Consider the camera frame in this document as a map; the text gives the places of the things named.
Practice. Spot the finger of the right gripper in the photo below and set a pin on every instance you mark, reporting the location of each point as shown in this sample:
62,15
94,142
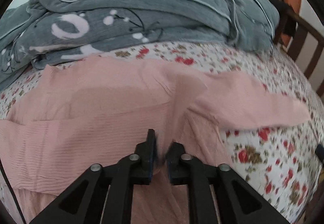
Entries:
319,151

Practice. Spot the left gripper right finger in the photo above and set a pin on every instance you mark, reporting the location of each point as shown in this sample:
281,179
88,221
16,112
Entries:
217,194

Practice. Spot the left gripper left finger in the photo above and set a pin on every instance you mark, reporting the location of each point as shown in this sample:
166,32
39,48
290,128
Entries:
104,194

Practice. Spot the pink knit sweater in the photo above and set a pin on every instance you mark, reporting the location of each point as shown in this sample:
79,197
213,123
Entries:
97,110

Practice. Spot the floral bed sheet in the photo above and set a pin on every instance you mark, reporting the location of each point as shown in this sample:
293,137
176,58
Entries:
280,163

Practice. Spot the black garment on footboard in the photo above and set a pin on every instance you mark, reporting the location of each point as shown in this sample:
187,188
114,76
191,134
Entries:
282,8

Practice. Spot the wooden bed footboard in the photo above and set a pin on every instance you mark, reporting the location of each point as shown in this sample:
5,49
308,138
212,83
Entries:
298,40

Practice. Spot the grey patterned quilt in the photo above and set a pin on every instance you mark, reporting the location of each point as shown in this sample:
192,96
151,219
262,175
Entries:
51,32

